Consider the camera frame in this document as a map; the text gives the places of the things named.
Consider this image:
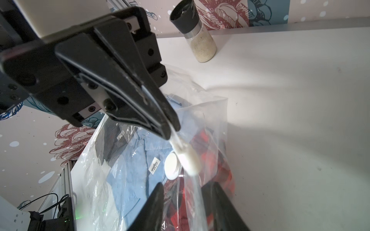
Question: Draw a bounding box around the clear plastic vacuum bag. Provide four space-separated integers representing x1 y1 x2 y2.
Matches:
73 66 235 231

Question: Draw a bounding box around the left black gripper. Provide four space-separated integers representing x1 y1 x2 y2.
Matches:
1 6 173 140

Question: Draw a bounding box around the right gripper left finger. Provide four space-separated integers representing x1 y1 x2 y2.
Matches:
128 183 164 231

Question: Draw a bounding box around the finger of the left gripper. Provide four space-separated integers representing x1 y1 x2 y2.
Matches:
94 19 181 133

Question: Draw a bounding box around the light blue shirt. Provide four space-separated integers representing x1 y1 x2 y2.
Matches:
107 128 173 231

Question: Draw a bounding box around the spice jar on table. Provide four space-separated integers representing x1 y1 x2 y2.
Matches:
170 1 217 63

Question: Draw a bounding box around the red black plaid shirt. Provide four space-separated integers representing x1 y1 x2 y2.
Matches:
161 130 235 231

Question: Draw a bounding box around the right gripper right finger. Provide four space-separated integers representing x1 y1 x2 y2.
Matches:
201 182 250 231

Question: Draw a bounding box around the white bag valve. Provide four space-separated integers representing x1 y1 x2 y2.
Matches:
164 152 181 181

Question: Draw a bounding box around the dark grey pinstripe shirt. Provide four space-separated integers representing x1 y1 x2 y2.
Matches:
95 117 137 167

